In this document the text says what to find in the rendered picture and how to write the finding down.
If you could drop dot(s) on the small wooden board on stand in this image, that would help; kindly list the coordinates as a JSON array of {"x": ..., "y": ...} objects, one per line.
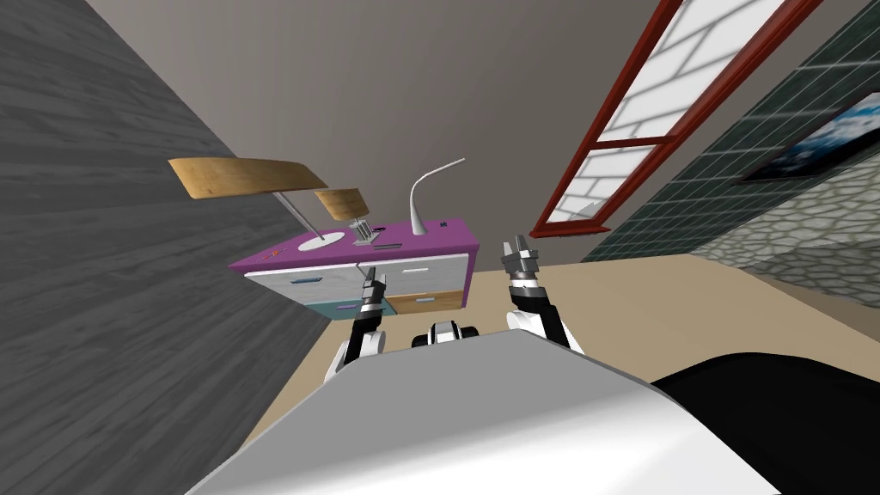
[{"x": 342, "y": 203}]

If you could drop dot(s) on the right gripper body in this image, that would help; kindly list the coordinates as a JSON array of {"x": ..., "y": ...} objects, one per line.
[{"x": 521, "y": 267}]

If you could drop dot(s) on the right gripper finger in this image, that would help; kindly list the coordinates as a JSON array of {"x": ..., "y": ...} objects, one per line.
[
  {"x": 507, "y": 250},
  {"x": 522, "y": 245}
]

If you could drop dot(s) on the teal drawer front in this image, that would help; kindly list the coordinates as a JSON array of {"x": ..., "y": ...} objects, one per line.
[{"x": 337, "y": 309}]

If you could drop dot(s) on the purple-topped dresser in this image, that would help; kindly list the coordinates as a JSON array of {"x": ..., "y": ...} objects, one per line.
[{"x": 426, "y": 240}]

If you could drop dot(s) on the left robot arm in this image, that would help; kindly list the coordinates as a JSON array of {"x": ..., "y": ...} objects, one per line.
[{"x": 364, "y": 340}]

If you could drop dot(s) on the red-framed window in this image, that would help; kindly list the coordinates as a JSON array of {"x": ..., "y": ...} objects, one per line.
[{"x": 660, "y": 96}]

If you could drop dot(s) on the dark-framed wall picture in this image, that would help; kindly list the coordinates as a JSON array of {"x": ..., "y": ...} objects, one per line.
[{"x": 825, "y": 141}]

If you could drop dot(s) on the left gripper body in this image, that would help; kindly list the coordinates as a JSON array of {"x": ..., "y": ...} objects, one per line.
[{"x": 371, "y": 294}]

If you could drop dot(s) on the white drawer front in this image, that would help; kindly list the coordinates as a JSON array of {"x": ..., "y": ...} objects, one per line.
[
  {"x": 309, "y": 283},
  {"x": 426, "y": 273}
]

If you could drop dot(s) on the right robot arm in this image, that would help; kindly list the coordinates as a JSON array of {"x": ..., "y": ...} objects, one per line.
[{"x": 790, "y": 419}]

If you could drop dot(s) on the wooden drawer front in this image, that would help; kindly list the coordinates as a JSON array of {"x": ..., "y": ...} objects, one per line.
[{"x": 430, "y": 301}]

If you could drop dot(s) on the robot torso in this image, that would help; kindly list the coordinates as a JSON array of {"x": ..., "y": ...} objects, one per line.
[{"x": 481, "y": 412}]

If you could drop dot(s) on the white curved desk lamp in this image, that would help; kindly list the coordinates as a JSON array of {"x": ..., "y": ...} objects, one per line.
[{"x": 417, "y": 206}]

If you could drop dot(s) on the large wooden board on stand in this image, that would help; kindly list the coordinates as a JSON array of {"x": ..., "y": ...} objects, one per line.
[{"x": 240, "y": 177}]

